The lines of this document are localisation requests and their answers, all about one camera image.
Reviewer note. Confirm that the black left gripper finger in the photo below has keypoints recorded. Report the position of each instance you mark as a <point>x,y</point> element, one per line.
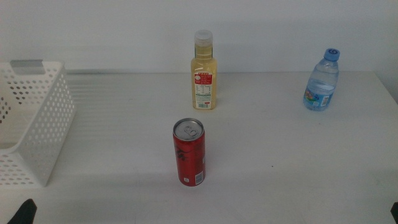
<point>26,213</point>

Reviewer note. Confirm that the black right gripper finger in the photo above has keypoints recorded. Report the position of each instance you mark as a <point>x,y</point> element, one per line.
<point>395,214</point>

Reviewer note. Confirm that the clear water bottle blue cap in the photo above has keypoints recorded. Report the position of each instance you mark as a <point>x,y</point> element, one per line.
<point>321,84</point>

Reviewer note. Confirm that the red soda can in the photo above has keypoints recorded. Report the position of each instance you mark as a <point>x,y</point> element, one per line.
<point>189,158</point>

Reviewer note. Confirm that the yellow juice bottle red label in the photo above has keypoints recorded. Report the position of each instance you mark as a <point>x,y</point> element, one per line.
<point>204,67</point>

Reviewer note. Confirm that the white perforated plastic basket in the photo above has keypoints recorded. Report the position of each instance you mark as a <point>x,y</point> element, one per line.
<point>46,124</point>

